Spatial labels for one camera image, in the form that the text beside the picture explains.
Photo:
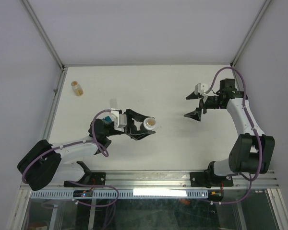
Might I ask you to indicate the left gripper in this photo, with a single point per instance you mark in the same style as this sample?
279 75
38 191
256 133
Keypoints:
131 129

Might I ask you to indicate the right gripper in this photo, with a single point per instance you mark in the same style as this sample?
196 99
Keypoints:
196 114

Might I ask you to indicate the white pill bottle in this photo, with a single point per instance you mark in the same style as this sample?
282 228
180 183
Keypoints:
148 124

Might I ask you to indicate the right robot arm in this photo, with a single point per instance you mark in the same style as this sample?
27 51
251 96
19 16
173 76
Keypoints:
253 149

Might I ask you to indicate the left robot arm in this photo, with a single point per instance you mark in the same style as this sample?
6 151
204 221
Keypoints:
47 163

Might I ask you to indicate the small glass vial orange pills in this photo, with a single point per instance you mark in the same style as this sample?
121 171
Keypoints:
78 91

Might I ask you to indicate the teal pill box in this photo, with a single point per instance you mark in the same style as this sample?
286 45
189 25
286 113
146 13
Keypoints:
107 119

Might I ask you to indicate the clear plastic pill box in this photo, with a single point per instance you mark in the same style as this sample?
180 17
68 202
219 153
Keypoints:
113 103

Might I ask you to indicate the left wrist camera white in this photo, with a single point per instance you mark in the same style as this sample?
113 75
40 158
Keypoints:
119 118

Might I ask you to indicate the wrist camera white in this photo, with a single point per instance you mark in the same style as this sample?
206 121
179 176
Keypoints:
200 89
119 118

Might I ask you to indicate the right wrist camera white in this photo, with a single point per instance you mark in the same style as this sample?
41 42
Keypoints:
200 89

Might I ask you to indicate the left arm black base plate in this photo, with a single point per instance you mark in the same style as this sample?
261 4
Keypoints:
88 180

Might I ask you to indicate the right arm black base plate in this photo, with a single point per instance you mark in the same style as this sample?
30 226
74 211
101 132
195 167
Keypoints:
204 179

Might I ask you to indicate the grey slotted cable duct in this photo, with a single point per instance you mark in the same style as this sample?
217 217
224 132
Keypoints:
137 193

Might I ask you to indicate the aluminium frame post left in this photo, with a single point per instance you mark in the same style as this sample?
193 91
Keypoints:
42 33

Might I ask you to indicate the aluminium frame post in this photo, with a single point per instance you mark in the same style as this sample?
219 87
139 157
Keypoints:
42 33
260 14

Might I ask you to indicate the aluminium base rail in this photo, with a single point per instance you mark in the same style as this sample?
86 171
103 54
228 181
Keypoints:
173 179

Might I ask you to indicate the aluminium frame post right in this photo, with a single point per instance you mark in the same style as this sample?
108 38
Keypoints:
260 14

